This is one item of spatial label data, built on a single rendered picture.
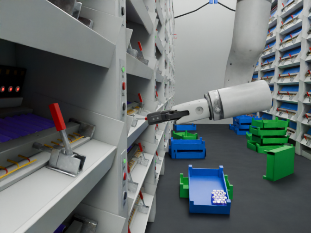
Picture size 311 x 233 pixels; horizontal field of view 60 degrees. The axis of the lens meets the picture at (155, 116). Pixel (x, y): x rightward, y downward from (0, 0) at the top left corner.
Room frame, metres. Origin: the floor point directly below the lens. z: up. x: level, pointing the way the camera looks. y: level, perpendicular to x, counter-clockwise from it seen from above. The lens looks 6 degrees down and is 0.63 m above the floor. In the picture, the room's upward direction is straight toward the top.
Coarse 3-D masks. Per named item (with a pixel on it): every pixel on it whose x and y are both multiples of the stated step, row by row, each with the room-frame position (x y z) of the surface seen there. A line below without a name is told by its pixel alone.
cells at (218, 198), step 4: (212, 192) 1.35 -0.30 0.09; (216, 192) 1.35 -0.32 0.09; (220, 192) 1.35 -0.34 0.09; (224, 192) 1.35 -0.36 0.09; (212, 196) 1.32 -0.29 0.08; (216, 196) 1.32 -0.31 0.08; (220, 196) 1.32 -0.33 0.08; (224, 196) 1.32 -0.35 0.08; (212, 200) 1.32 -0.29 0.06; (216, 200) 1.30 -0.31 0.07; (220, 200) 1.30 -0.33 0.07; (224, 200) 1.30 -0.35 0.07; (212, 204) 1.29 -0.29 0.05; (216, 204) 1.29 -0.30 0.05; (220, 204) 1.29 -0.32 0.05; (224, 204) 1.28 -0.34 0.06
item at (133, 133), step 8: (128, 96) 1.22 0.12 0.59; (136, 96) 1.22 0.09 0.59; (144, 104) 1.20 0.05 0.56; (152, 104) 1.21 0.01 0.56; (152, 112) 1.21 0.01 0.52; (128, 120) 0.61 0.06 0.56; (144, 120) 0.93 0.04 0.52; (128, 128) 0.61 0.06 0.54; (136, 128) 0.75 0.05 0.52; (144, 128) 0.99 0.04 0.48; (128, 136) 0.63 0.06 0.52; (136, 136) 0.80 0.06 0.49; (128, 144) 0.67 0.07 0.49
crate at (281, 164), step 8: (264, 152) 1.83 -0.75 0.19; (272, 152) 1.78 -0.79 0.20; (280, 152) 1.82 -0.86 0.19; (288, 152) 1.89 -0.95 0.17; (272, 160) 1.78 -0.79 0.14; (280, 160) 1.82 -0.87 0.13; (288, 160) 1.90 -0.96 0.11; (272, 168) 1.78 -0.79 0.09; (280, 168) 1.83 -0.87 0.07; (288, 168) 1.90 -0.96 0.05; (264, 176) 1.82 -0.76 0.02; (272, 176) 1.78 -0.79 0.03; (280, 176) 1.83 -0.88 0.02
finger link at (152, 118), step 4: (156, 112) 0.75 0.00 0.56; (160, 112) 0.75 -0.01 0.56; (148, 116) 0.75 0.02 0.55; (152, 116) 0.75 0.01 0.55; (156, 116) 0.74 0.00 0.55; (160, 116) 0.74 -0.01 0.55; (164, 116) 0.73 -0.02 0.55; (148, 120) 0.75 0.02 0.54; (152, 120) 0.75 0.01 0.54; (156, 120) 0.74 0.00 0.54; (160, 120) 0.74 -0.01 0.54; (152, 124) 0.75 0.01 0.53
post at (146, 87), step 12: (144, 0) 1.22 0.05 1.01; (132, 24) 1.22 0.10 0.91; (132, 36) 1.22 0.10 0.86; (144, 36) 1.22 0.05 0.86; (132, 48) 1.22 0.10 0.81; (144, 48) 1.22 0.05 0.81; (132, 84) 1.22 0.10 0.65; (144, 84) 1.22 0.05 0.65; (144, 96) 1.22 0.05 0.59; (144, 132) 1.22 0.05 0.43; (144, 180) 1.22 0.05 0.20
